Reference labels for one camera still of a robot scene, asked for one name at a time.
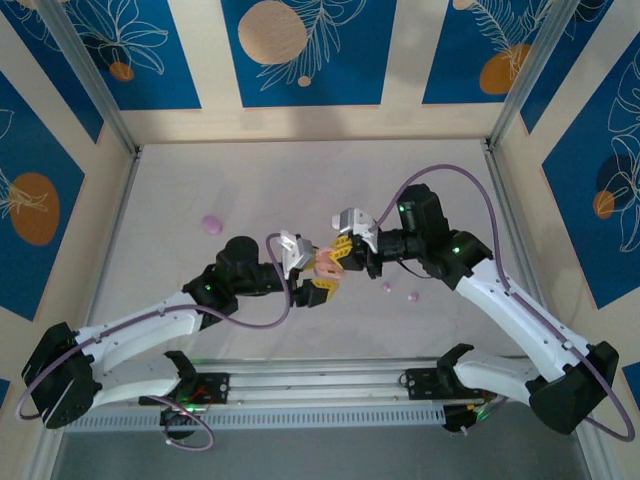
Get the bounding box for peach earbud charging case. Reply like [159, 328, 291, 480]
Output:
[314, 247, 347, 279]

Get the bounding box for black base electronics box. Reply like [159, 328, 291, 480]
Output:
[158, 403, 201, 441]
[442, 399, 501, 436]

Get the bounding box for aluminium table edge rail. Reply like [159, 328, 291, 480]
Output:
[482, 139, 619, 480]
[27, 145, 145, 480]

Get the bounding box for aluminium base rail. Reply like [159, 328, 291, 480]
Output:
[102, 356, 541, 405]

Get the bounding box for grey slotted cable duct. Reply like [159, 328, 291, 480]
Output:
[69, 403, 447, 432]

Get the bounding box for aluminium frame post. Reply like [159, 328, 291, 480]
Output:
[487, 0, 616, 154]
[34, 0, 142, 159]

